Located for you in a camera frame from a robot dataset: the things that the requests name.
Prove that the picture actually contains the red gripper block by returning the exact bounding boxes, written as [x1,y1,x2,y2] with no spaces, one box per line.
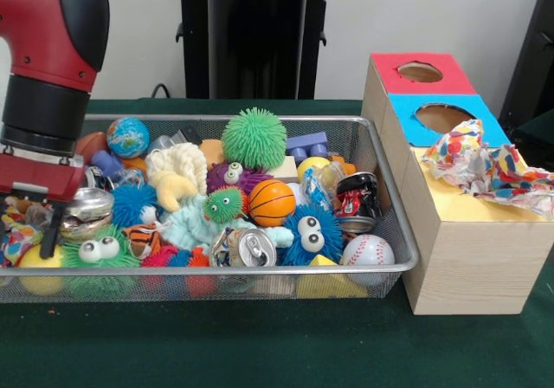
[0,153,87,260]

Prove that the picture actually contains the wooden box with three holes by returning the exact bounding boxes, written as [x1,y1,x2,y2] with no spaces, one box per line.
[361,52,554,316]

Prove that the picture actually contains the yellow foam ball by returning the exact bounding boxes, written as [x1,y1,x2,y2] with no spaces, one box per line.
[17,243,66,296]

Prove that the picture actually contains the green spiky ball with eyes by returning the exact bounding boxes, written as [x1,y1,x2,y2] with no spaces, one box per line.
[62,225,142,298]

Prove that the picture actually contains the globe print ball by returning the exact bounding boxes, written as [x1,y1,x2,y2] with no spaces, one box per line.
[106,117,151,159]

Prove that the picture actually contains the crushed silver drink can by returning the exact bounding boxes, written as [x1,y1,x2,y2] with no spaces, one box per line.
[209,226,278,268]

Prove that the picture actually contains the small orange basketball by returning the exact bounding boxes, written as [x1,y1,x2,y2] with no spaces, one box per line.
[248,178,298,228]

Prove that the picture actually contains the plain green spiky ball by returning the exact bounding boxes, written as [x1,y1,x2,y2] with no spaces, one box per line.
[222,107,290,171]

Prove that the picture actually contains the blue spiky ball with eyes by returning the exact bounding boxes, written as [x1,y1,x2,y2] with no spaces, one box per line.
[279,204,345,267]

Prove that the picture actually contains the crushed black red can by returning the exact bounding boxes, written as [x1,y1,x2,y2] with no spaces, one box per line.
[335,171,384,234]

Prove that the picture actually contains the white baseball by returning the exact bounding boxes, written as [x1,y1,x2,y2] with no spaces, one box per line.
[343,234,396,286]

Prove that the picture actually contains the side table with green cloth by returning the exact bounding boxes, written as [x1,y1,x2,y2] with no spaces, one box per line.
[510,110,554,159]

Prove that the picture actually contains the black stand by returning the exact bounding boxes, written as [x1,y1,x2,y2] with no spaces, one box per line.
[497,0,554,125]

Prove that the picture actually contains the black cable loop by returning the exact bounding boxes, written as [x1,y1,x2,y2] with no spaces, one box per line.
[149,82,174,100]

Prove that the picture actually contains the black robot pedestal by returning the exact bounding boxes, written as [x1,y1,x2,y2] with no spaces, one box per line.
[166,0,350,100]

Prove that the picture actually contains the wire mesh bin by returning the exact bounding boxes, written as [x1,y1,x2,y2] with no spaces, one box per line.
[0,114,422,305]

